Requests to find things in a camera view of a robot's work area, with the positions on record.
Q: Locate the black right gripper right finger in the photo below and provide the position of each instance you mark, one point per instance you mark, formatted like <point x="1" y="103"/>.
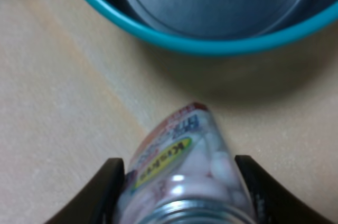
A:
<point x="273" y="203"/>

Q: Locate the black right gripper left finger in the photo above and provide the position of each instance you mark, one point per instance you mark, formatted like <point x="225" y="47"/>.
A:
<point x="96" y="202"/>

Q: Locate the teal saucepan with handle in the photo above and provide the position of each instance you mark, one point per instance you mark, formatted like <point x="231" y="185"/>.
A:
<point x="218" y="28"/>

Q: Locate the clear candy bottle silver cap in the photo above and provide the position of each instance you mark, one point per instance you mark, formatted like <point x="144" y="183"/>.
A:
<point x="183" y="172"/>

